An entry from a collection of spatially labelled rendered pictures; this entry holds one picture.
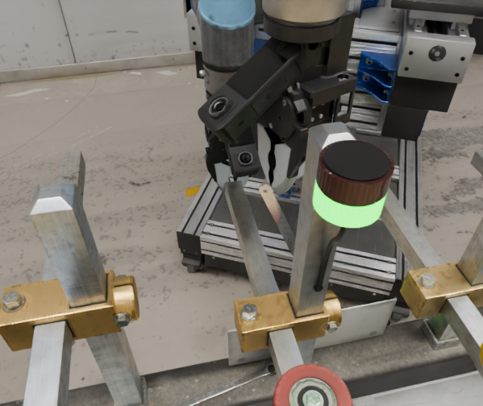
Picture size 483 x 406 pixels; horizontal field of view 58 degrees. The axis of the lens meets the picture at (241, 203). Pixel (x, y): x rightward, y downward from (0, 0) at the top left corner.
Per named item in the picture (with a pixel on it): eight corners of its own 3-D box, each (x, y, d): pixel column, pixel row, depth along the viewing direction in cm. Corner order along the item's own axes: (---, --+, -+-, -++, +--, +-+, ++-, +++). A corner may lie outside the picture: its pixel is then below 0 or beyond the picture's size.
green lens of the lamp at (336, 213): (303, 186, 40) (306, 167, 39) (364, 177, 41) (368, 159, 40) (326, 232, 36) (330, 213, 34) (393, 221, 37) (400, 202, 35)
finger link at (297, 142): (306, 181, 48) (315, 111, 42) (295, 186, 47) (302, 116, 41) (281, 159, 51) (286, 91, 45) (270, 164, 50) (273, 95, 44)
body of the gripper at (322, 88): (350, 128, 48) (372, 15, 40) (287, 154, 44) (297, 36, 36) (306, 99, 53) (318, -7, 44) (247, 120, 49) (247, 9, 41)
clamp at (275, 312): (234, 321, 61) (233, 300, 57) (326, 303, 63) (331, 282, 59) (242, 358, 56) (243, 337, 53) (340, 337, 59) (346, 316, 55)
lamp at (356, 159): (291, 293, 52) (311, 142, 37) (335, 285, 52) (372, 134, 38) (307, 337, 47) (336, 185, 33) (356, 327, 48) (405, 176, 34)
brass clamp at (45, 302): (19, 308, 50) (4, 282, 47) (138, 288, 52) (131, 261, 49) (10, 358, 46) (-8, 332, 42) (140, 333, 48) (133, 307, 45)
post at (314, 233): (278, 370, 72) (310, 119, 40) (298, 366, 73) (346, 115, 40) (285, 391, 69) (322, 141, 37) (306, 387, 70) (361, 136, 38)
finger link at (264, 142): (307, 180, 56) (315, 117, 49) (269, 196, 53) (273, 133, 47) (293, 167, 58) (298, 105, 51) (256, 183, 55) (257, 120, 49)
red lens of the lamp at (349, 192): (306, 165, 38) (309, 144, 37) (369, 156, 39) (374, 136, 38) (331, 210, 34) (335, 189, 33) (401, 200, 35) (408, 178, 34)
